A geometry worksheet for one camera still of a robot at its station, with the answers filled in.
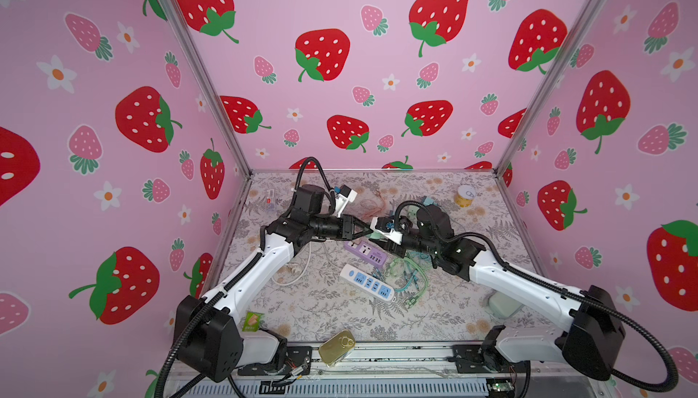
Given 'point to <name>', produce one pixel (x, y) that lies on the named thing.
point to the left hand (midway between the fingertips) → (370, 230)
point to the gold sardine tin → (339, 345)
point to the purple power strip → (365, 252)
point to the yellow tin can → (464, 195)
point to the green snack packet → (252, 322)
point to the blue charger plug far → (430, 202)
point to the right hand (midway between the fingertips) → (373, 226)
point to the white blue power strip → (368, 283)
